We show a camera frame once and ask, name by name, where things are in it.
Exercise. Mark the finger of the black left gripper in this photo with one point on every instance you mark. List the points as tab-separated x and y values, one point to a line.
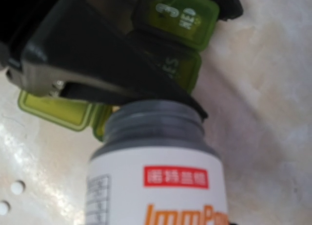
75	54
229	9

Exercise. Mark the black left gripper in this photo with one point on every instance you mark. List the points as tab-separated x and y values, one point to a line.
19	19

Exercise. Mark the green pill organizer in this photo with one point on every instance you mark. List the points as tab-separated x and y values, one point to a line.
177	62

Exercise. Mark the amber bottle grey cap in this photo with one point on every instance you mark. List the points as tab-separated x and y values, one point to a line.
155	169

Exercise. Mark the white round pill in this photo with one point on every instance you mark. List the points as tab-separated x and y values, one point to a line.
17	187
4	208

